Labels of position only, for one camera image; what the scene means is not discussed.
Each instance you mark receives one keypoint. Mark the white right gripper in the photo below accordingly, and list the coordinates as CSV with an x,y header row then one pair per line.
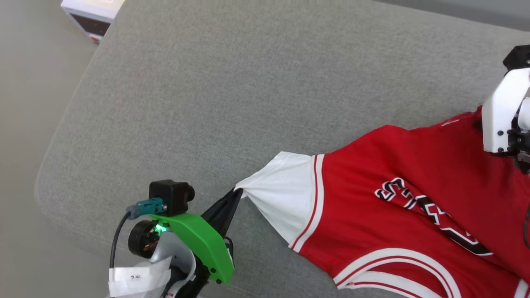
x,y
503,116

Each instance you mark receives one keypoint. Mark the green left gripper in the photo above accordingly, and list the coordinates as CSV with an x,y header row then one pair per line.
x,y
198,240

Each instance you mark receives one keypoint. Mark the red basketball jersey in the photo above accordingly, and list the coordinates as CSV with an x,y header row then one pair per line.
x,y
393,215

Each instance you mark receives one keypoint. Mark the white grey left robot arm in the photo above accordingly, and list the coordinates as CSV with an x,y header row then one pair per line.
x,y
145,240

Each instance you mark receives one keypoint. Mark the white paper label tag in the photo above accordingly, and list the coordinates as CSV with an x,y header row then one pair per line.
x,y
138,277

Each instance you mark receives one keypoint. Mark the white power supply box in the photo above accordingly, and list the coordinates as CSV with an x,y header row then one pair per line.
x,y
91,16

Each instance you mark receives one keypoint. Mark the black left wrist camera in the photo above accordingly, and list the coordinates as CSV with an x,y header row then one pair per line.
x,y
169,196

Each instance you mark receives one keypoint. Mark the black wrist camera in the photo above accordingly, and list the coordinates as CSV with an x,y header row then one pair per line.
x,y
169,196
518,58

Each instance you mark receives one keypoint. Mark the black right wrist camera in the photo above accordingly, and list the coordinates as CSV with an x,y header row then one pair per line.
x,y
518,58

